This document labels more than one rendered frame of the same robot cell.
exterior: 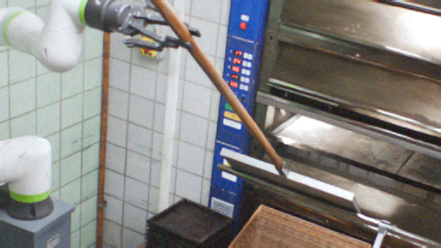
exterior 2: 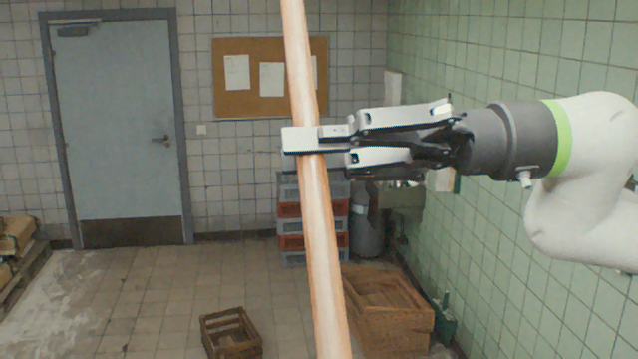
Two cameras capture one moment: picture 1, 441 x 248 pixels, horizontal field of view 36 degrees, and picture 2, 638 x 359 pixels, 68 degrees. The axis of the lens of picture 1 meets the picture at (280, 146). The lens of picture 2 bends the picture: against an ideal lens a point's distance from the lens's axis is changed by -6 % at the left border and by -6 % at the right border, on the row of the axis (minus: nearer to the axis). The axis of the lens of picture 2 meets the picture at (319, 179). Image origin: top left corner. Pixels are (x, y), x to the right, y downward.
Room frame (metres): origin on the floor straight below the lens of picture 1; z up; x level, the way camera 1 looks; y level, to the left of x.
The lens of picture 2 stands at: (2.01, 0.00, 2.09)
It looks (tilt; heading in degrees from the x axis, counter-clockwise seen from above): 18 degrees down; 149
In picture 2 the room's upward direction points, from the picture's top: straight up
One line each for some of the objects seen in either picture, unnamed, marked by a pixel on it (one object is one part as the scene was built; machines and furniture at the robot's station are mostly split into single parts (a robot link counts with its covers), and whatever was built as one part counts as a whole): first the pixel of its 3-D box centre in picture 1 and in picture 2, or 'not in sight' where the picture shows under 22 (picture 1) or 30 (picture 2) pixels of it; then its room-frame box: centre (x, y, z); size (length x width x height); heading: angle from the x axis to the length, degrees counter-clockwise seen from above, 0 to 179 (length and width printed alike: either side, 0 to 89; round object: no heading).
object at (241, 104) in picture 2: not in sight; (270, 77); (-2.03, 1.93, 1.55); 1.04 x 0.03 x 0.74; 67
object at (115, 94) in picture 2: not in sight; (119, 136); (-2.52, 0.67, 1.08); 1.14 x 0.09 x 2.16; 67
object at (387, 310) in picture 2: not in sight; (383, 296); (-0.23, 1.83, 0.32); 0.56 x 0.49 x 0.28; 165
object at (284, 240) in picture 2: not in sight; (311, 231); (-1.54, 2.06, 0.23); 0.60 x 0.40 x 0.16; 67
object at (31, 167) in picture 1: (25, 167); not in sight; (1.89, 0.79, 1.36); 0.16 x 0.13 x 0.19; 127
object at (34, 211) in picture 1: (16, 195); not in sight; (1.91, 0.83, 1.23); 0.26 x 0.15 x 0.06; 72
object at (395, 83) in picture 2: not in sight; (394, 94); (-1.25, 2.68, 1.44); 0.28 x 0.11 x 0.38; 157
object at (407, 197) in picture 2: not in sight; (393, 199); (-0.83, 2.38, 0.71); 0.47 x 0.36 x 0.91; 157
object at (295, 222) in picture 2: not in sight; (310, 216); (-1.54, 2.05, 0.38); 0.60 x 0.40 x 0.16; 66
